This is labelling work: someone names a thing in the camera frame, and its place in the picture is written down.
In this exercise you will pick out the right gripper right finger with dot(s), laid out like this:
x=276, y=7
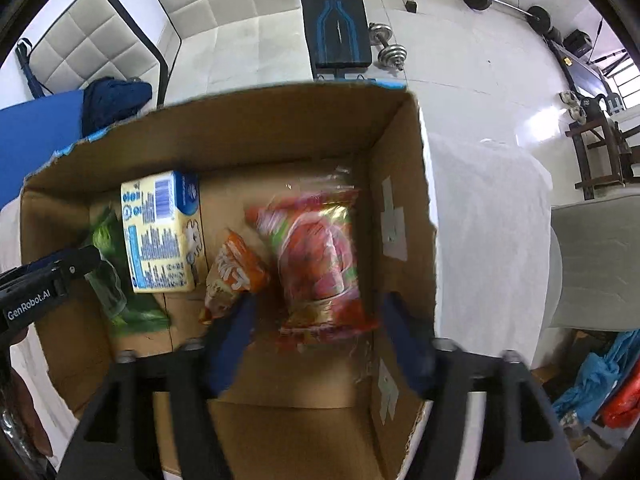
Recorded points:
x=480, y=417

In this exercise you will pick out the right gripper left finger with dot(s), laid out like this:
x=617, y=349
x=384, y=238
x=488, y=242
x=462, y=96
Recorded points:
x=116, y=437

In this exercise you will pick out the green snack bag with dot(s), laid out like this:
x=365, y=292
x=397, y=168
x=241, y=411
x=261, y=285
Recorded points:
x=128, y=312

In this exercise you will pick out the yellow tissue pack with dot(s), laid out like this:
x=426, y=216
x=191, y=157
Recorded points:
x=162, y=225

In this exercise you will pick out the orange snack bag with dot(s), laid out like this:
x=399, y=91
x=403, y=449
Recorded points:
x=236, y=269

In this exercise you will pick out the red floral wipes pack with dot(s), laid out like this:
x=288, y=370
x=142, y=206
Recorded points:
x=310, y=240

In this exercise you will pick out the person left hand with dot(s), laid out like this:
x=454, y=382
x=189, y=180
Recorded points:
x=26, y=409

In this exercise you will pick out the blue plastic bag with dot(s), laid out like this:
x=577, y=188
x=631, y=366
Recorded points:
x=597, y=378

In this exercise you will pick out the blue foam mat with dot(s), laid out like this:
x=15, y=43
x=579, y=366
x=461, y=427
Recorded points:
x=31, y=132

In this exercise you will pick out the open cardboard box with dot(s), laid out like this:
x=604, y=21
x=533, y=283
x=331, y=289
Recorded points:
x=248, y=147

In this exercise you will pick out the dark blue garment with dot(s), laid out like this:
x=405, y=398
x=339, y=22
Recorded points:
x=108, y=100

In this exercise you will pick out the beige chair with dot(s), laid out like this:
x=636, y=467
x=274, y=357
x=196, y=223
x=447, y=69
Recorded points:
x=595, y=251

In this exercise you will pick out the grey table cloth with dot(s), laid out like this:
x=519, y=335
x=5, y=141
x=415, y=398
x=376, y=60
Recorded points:
x=462, y=230

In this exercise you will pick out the left white padded chair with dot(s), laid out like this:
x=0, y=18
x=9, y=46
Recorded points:
x=93, y=39

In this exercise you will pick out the white padded chair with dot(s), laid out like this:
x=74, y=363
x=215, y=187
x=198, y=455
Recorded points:
x=231, y=44
x=93, y=39

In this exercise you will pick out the dark wooden stool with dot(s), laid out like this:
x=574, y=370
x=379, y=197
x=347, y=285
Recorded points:
x=607, y=154

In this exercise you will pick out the right white padded chair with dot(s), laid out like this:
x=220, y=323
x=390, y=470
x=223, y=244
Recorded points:
x=231, y=44

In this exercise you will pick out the black treadmill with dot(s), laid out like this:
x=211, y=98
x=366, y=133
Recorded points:
x=583, y=78

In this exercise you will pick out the chrome dumbbell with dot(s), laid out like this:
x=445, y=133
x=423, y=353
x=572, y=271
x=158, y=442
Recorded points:
x=390, y=56

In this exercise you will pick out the black blue weight bench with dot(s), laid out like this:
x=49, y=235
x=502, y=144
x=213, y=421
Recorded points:
x=337, y=38

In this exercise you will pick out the floor barbell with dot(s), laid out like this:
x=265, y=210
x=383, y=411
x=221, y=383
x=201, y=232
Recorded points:
x=538, y=18

